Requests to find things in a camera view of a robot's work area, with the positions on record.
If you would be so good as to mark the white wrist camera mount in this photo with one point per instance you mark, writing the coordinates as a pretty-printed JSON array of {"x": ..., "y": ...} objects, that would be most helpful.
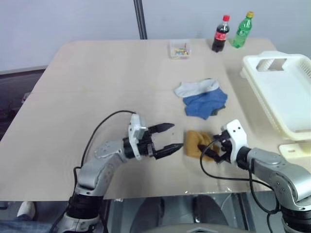
[
  {"x": 236, "y": 138},
  {"x": 136, "y": 136}
]

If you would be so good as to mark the light grey ankle sock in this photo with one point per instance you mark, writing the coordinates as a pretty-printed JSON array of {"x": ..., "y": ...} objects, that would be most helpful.
[{"x": 183, "y": 90}]

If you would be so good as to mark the grey rounded robot torso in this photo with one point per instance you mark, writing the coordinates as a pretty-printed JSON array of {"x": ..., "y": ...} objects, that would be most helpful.
[{"x": 196, "y": 229}]

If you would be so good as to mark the cola bottle red cap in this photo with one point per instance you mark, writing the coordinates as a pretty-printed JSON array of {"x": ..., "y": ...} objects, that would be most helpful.
[{"x": 219, "y": 36}]

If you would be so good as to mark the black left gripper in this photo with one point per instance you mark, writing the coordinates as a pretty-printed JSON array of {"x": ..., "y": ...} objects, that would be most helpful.
[{"x": 147, "y": 145}]

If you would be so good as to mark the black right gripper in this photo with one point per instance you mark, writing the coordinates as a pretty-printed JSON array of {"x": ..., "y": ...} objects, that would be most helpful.
[{"x": 226, "y": 150}]

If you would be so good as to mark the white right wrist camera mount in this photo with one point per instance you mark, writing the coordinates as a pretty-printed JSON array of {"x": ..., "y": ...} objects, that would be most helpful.
[{"x": 236, "y": 138}]

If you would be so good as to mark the white plastic dish rack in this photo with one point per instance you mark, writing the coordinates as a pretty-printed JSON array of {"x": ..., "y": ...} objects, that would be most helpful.
[{"x": 279, "y": 89}]

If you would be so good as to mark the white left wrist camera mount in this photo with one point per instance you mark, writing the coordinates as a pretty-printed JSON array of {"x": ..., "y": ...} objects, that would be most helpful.
[{"x": 136, "y": 136}]

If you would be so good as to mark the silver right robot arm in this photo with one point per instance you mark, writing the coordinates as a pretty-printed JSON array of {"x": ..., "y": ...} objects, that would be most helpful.
[{"x": 274, "y": 167}]

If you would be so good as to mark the white shoe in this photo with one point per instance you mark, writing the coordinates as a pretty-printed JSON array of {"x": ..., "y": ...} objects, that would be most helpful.
[{"x": 26, "y": 210}]

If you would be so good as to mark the green soda bottle yellow cap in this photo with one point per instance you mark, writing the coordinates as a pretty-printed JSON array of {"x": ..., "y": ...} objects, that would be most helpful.
[{"x": 241, "y": 32}]

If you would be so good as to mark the dark green cloth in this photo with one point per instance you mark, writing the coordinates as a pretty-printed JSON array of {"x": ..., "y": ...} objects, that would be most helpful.
[{"x": 218, "y": 110}]

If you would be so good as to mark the black vertical post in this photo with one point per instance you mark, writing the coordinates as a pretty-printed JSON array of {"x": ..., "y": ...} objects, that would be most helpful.
[{"x": 140, "y": 19}]

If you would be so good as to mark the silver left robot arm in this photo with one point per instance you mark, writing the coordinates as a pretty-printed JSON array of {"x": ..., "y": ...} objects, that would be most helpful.
[{"x": 97, "y": 170}]

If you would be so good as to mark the clear box of colourful clips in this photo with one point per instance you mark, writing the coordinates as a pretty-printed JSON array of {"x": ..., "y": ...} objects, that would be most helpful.
[{"x": 180, "y": 49}]

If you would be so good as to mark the light blue cloth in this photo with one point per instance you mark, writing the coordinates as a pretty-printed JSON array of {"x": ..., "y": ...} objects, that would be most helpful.
[{"x": 206, "y": 85}]

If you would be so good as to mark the mustard yellow ankle sock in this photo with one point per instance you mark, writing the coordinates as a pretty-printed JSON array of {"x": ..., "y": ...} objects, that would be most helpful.
[
  {"x": 195, "y": 138},
  {"x": 192, "y": 151}
]

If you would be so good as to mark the blue jeans leg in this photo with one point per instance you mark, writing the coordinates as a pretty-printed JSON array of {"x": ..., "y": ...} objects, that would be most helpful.
[{"x": 24, "y": 225}]

